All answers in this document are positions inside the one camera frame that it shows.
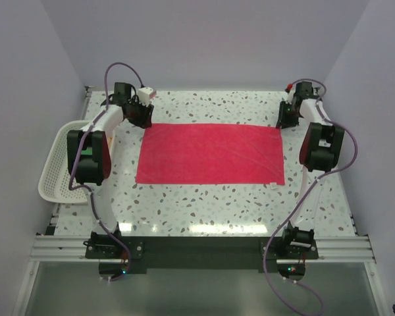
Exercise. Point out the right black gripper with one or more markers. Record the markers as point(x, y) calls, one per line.
point(283, 121)

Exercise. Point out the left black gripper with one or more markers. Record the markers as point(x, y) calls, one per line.
point(145, 121)

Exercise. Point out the pink towel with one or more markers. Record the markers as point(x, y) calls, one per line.
point(211, 154)

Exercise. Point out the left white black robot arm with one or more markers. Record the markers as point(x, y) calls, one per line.
point(111, 109)

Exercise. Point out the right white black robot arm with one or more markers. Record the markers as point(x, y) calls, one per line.
point(318, 156)

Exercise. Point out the white plastic basket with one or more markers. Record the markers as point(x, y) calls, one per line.
point(54, 164)

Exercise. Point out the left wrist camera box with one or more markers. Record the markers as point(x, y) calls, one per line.
point(145, 95)

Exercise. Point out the aluminium frame rail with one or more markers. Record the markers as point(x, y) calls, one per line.
point(350, 249)

